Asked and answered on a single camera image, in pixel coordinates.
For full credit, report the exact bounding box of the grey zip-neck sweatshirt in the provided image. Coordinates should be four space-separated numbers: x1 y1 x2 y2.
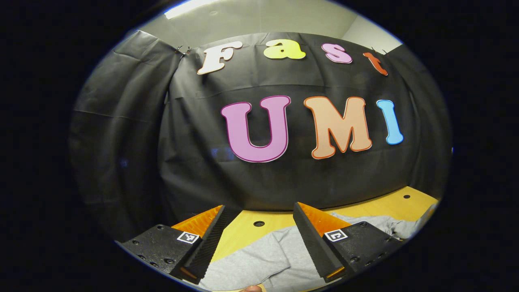
199 211 436 292

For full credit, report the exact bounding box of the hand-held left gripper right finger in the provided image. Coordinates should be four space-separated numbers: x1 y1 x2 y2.
293 202 406 283

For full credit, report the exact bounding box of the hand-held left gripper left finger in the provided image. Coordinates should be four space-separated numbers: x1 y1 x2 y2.
116 205 244 284

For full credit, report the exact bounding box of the black backdrop cloth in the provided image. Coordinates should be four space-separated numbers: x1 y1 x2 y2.
69 29 453 244

